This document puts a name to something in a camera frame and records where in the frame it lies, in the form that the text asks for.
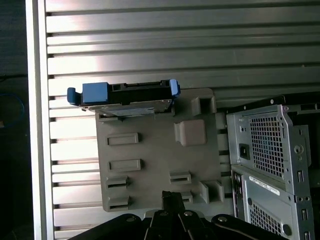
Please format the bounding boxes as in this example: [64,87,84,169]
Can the grey power supply unit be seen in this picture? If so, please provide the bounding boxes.
[236,113,288,181]

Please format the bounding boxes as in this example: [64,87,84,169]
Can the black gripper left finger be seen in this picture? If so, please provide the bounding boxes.
[72,189,176,240]

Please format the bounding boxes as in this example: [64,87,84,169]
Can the black PC case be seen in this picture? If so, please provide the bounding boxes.
[225,93,320,240]

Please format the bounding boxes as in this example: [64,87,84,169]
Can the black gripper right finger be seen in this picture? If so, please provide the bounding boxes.
[172,191,285,240]

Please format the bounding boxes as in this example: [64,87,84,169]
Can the hard disk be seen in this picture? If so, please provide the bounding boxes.
[66,79,181,117]

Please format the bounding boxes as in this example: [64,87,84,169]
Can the grey parts rack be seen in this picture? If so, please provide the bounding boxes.
[95,87,227,218]

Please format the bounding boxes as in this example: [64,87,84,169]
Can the blue floor cable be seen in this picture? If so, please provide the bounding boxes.
[0,92,25,129]

